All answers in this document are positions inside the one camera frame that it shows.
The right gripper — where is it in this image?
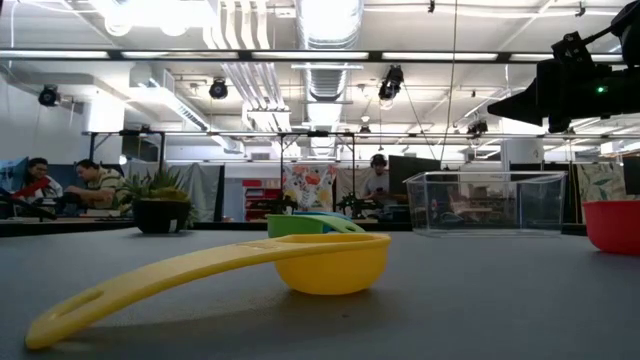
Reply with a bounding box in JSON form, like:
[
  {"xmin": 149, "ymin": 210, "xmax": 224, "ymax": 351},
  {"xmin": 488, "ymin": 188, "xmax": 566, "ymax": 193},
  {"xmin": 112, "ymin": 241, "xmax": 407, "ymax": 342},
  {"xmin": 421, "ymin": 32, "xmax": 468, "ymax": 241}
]
[{"xmin": 487, "ymin": 58, "xmax": 640, "ymax": 134}]

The colourful measuring spoons set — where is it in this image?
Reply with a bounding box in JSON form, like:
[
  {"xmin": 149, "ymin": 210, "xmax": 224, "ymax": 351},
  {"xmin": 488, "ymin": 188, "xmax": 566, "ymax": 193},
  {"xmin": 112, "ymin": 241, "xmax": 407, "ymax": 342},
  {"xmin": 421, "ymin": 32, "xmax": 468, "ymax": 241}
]
[{"xmin": 582, "ymin": 199, "xmax": 640, "ymax": 257}]

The teal measuring cup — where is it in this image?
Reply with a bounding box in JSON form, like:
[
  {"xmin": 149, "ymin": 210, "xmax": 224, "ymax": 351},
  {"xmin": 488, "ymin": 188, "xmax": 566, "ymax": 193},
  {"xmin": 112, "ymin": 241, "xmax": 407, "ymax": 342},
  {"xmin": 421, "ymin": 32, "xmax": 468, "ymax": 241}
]
[{"xmin": 293, "ymin": 209, "xmax": 354, "ymax": 235}]

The yellow measuring cup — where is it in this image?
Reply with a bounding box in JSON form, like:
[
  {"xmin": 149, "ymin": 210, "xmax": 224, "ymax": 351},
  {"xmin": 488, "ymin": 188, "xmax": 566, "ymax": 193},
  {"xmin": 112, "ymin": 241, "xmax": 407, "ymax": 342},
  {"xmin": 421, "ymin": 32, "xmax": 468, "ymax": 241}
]
[{"xmin": 24, "ymin": 232, "xmax": 393, "ymax": 351}]

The green measuring cup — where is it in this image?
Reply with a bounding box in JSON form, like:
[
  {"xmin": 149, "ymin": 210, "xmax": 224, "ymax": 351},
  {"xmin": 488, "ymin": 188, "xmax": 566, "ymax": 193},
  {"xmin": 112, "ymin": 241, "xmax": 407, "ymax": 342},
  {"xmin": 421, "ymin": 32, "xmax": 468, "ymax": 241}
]
[{"xmin": 266, "ymin": 213, "xmax": 366, "ymax": 239}]

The clear plastic basket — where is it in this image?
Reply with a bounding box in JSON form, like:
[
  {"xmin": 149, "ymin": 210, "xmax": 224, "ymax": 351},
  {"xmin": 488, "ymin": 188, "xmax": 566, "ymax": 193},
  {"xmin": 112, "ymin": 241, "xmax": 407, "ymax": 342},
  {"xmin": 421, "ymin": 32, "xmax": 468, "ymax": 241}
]
[{"xmin": 403, "ymin": 170, "xmax": 569, "ymax": 238}]

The leaf print cloth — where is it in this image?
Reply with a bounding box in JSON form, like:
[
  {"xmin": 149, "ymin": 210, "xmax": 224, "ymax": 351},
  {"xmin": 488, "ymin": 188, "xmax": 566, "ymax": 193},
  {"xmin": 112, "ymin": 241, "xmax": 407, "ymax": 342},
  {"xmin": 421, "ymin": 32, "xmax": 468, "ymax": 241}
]
[{"xmin": 576, "ymin": 162, "xmax": 627, "ymax": 204}]

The black monitor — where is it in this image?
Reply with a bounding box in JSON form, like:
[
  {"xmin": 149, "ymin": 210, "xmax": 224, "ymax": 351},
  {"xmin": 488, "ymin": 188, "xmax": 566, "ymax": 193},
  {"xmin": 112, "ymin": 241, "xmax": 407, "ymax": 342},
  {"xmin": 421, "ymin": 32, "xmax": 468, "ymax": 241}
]
[{"xmin": 388, "ymin": 154, "xmax": 442, "ymax": 197}]

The person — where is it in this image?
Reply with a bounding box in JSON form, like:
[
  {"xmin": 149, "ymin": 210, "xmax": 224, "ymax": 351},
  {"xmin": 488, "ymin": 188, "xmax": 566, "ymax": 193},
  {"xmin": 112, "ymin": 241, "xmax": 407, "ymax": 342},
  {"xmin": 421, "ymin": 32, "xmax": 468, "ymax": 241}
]
[
  {"xmin": 361, "ymin": 153, "xmax": 392, "ymax": 202},
  {"xmin": 13, "ymin": 157, "xmax": 65, "ymax": 207},
  {"xmin": 64, "ymin": 158, "xmax": 130, "ymax": 212}
]

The grey-blue table mat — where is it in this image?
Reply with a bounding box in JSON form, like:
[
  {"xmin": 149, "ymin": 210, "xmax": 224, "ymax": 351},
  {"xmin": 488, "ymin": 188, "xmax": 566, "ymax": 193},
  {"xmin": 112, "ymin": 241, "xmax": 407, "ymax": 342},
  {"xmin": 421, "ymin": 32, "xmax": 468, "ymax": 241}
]
[{"xmin": 0, "ymin": 227, "xmax": 640, "ymax": 360}]

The floral print cloth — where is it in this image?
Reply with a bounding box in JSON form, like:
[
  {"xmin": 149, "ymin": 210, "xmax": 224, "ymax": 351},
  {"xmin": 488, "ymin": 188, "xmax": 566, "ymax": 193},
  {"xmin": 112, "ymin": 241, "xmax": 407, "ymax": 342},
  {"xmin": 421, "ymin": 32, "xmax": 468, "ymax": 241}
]
[{"xmin": 282, "ymin": 163, "xmax": 339, "ymax": 212}]

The red shelf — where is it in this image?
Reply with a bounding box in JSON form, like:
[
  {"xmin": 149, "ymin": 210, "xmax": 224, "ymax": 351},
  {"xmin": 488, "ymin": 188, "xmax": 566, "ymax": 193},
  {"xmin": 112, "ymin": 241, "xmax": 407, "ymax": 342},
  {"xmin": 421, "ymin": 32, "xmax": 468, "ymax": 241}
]
[{"xmin": 242, "ymin": 178, "xmax": 282, "ymax": 222}]

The potted succulent plant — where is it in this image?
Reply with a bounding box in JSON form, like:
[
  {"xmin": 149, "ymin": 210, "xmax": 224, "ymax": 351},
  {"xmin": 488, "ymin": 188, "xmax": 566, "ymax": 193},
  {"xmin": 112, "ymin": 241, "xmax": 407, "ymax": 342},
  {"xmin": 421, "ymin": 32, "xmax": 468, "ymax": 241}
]
[{"xmin": 117, "ymin": 167, "xmax": 199, "ymax": 235}]

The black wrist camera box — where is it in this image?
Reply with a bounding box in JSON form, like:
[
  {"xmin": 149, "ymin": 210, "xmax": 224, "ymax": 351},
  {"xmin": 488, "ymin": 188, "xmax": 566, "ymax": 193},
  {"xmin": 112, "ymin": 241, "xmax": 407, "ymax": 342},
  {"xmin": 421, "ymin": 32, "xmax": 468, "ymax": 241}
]
[{"xmin": 549, "ymin": 30, "xmax": 602, "ymax": 64}]

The black hanging cable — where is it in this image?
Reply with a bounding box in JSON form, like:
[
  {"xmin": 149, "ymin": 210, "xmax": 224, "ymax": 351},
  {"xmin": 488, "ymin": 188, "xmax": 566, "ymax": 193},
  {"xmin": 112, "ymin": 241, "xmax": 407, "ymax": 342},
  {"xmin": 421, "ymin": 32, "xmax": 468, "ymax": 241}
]
[{"xmin": 438, "ymin": 0, "xmax": 460, "ymax": 166}]

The black hanging ceiling camera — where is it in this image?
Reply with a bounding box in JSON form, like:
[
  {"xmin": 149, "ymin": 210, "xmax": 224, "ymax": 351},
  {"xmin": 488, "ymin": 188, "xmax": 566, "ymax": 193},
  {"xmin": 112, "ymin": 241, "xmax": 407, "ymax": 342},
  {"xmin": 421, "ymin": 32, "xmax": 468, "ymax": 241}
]
[
  {"xmin": 377, "ymin": 64, "xmax": 405, "ymax": 102},
  {"xmin": 208, "ymin": 78, "xmax": 230, "ymax": 101},
  {"xmin": 38, "ymin": 84, "xmax": 60, "ymax": 108}
]

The silver ceiling air duct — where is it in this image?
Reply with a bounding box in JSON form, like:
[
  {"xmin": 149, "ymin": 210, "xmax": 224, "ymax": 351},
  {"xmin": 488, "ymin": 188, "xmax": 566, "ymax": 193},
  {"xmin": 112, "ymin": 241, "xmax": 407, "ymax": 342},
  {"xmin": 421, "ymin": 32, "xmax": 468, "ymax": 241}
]
[{"xmin": 294, "ymin": 0, "xmax": 365, "ymax": 104}]

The black aluminium table frame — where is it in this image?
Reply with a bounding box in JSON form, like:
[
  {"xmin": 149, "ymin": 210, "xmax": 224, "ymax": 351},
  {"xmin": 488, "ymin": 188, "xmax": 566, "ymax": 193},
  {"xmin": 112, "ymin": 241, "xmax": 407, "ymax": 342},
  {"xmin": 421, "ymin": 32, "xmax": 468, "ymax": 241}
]
[{"xmin": 0, "ymin": 218, "xmax": 589, "ymax": 237}]

